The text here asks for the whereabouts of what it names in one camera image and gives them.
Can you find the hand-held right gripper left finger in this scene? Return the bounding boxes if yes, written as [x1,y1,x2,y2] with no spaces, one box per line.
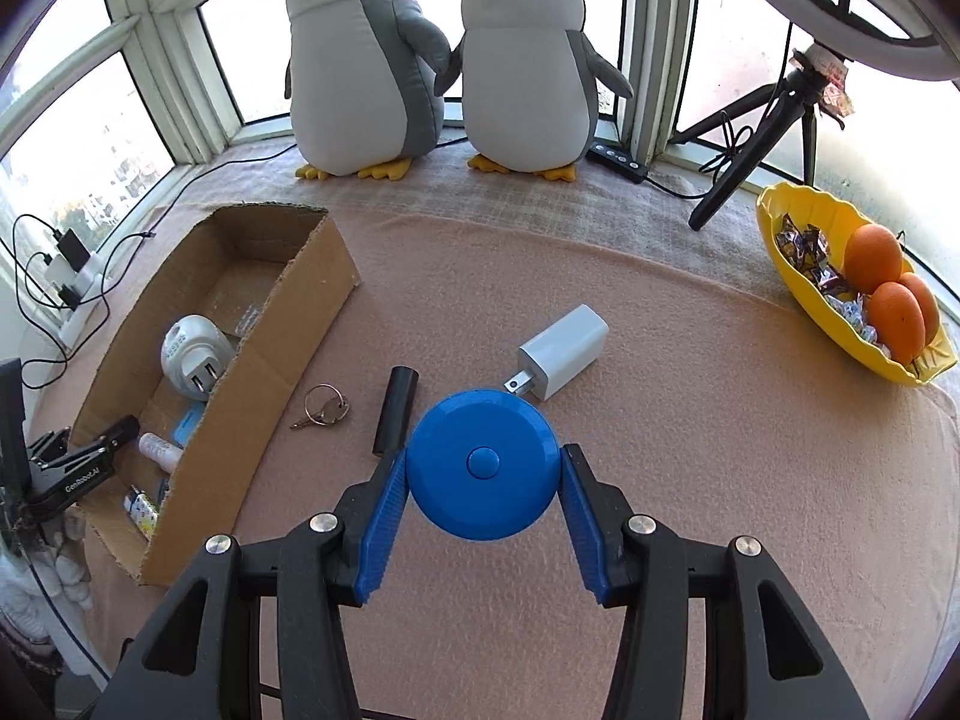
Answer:
[88,446,412,720]

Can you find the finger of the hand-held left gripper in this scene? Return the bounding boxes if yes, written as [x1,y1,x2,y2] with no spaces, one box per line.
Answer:
[66,414,141,466]

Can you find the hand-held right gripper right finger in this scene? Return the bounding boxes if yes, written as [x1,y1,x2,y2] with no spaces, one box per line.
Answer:
[559,444,871,720]

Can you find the pale pink cream tube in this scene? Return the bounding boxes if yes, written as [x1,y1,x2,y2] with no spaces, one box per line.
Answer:
[138,432,185,475]

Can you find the light blue case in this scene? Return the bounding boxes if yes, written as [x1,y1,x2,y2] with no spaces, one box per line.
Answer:
[172,401,209,451]

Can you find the white printed lighter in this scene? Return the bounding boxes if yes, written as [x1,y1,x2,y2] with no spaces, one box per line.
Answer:
[122,486,160,539]

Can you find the white plug-in repellent heater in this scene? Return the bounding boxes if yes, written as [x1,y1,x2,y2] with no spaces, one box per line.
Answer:
[160,314,239,402]

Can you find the blue round tape measure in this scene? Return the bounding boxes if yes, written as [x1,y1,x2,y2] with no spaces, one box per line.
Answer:
[405,388,562,539]

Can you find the cardboard box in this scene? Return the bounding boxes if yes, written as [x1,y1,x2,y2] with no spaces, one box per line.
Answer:
[67,202,363,587]

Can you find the black cylinder tube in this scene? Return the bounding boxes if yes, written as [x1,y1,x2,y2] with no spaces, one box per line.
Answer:
[373,366,419,457]

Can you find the white fuzzy cloth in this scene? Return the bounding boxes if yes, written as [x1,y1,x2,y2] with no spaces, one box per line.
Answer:
[0,510,95,620]

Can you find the white power strip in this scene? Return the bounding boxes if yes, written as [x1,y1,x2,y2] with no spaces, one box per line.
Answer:
[41,240,113,350]

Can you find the white charger plug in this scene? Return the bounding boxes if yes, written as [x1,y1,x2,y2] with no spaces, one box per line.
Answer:
[504,305,610,402]

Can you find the grey textured blanket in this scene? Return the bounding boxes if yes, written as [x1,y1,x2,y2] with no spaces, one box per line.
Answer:
[172,139,960,361]

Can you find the pile of wrapped candies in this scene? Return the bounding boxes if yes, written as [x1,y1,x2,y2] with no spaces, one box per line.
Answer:
[775,214,893,353]

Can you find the black inline controller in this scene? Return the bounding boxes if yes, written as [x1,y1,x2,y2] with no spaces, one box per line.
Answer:
[586,141,652,185]

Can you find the orange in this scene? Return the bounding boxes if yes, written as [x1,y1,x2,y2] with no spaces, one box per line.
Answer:
[896,272,941,346]
[844,223,905,293]
[868,281,926,365]

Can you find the black tripod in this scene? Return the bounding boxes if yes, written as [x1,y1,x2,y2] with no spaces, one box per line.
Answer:
[667,67,822,232]

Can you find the yellow leaf-shaped bowl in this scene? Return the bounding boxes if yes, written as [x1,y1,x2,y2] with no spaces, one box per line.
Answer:
[755,181,959,389]

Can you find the dark-headed penguin plush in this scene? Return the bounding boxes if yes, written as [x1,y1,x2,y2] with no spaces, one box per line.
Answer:
[279,0,453,182]

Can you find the grey-winged penguin plush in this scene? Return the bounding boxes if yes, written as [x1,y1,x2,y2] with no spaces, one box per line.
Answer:
[439,0,635,182]

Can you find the paper label tags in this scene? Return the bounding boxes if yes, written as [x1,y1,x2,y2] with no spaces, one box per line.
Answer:
[791,45,856,128]

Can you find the key ring with key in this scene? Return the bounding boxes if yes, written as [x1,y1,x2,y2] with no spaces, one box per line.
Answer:
[290,384,351,431]

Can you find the thin black cable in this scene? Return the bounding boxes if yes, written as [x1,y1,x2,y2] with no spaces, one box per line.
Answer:
[97,146,301,301]

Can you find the black controller cable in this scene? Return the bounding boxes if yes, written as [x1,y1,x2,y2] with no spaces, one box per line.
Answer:
[645,172,706,200]

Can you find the white ring light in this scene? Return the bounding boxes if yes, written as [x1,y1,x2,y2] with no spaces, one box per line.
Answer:
[709,0,960,82]

